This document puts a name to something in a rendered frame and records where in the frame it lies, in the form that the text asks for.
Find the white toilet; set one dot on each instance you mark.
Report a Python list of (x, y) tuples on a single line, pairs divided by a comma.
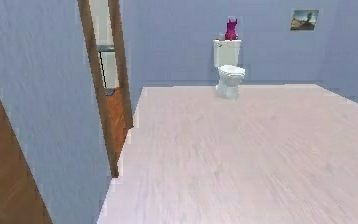
[(229, 63)]

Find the framed landscape picture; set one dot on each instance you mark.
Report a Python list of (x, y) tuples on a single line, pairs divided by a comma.
[(304, 20)]

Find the brown wooden door frame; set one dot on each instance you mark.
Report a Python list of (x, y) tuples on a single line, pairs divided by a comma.
[(102, 100)]

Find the white cupboard with dark top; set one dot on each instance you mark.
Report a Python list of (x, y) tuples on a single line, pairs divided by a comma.
[(109, 68)]

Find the magenta spray bottle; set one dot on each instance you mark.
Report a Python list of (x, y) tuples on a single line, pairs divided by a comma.
[(231, 30)]

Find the small grey box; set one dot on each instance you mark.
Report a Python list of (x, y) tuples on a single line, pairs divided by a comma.
[(220, 36)]

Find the brown wooden door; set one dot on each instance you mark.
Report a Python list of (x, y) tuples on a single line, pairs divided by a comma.
[(7, 173)]

